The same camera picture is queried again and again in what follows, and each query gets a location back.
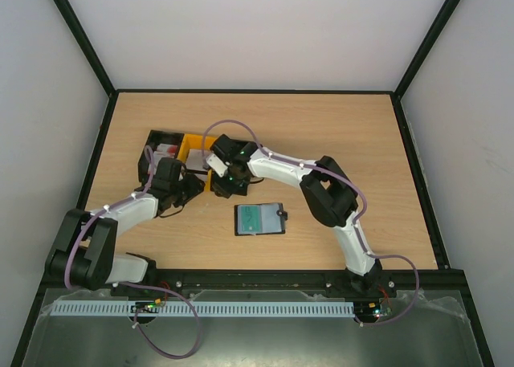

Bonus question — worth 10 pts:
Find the white red card stack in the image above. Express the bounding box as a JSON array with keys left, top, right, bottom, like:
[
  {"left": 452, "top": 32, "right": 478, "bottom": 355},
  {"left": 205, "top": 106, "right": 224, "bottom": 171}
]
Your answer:
[{"left": 153, "top": 143, "right": 178, "bottom": 158}]

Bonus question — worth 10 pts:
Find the teal credit card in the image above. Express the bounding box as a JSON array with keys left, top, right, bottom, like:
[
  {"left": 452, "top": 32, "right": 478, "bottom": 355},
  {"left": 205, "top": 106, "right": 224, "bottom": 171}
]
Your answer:
[{"left": 237, "top": 205, "right": 262, "bottom": 235}]

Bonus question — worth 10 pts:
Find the black card bin left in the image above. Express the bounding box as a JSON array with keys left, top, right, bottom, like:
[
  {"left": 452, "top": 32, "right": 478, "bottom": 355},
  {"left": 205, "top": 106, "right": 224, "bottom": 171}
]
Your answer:
[{"left": 136, "top": 128, "right": 186, "bottom": 187}]

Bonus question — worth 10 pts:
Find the white slotted cable duct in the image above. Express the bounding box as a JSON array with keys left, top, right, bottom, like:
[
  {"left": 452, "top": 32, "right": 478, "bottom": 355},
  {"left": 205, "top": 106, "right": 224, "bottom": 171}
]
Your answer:
[{"left": 50, "top": 300, "right": 355, "bottom": 318}]

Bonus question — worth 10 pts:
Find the yellow card bin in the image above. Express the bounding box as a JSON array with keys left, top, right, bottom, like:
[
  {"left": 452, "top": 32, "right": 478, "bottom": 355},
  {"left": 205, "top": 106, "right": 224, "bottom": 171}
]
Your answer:
[{"left": 177, "top": 133, "right": 211, "bottom": 192}]

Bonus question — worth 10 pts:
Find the black card bin right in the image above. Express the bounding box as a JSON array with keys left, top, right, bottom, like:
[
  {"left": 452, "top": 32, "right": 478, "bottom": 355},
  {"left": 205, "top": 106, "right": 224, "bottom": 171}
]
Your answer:
[{"left": 210, "top": 169, "right": 250, "bottom": 198}]

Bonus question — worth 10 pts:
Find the black enclosure frame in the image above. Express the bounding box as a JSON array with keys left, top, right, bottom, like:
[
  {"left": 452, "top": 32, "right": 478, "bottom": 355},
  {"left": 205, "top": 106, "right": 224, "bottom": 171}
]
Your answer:
[{"left": 11, "top": 0, "right": 494, "bottom": 366}]

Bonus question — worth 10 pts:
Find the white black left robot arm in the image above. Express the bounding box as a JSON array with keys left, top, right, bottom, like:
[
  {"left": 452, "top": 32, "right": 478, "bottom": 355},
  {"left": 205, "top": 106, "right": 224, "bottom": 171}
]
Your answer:
[{"left": 45, "top": 158, "right": 205, "bottom": 291}]

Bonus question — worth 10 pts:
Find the black leather card holder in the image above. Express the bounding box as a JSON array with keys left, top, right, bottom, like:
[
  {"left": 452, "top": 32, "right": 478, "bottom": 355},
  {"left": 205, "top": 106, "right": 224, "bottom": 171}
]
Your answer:
[{"left": 234, "top": 202, "right": 288, "bottom": 236}]

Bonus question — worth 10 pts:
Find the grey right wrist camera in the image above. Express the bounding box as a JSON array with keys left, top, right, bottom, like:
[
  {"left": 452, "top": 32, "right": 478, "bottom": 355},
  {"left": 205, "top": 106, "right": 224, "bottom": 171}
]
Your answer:
[{"left": 206, "top": 153, "right": 228, "bottom": 177}]

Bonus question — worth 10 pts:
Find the white orange card stack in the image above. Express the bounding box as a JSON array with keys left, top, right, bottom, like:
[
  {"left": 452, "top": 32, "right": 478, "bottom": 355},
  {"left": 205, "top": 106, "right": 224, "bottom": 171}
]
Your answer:
[{"left": 186, "top": 149, "right": 207, "bottom": 173}]

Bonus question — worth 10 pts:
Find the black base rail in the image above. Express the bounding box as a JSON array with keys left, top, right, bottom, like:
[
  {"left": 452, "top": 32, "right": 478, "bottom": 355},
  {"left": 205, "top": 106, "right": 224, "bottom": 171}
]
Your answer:
[{"left": 111, "top": 269, "right": 471, "bottom": 300}]

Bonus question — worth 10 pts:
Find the black card bin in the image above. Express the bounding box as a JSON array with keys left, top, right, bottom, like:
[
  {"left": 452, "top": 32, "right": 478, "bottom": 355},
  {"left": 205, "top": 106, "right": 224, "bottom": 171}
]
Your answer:
[
  {"left": 136, "top": 128, "right": 186, "bottom": 187},
  {"left": 210, "top": 169, "right": 250, "bottom": 198}
]

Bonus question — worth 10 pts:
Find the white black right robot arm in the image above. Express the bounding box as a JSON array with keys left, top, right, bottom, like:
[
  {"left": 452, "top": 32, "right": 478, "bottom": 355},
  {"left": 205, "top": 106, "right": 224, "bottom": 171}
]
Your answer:
[{"left": 204, "top": 134, "right": 382, "bottom": 296}]

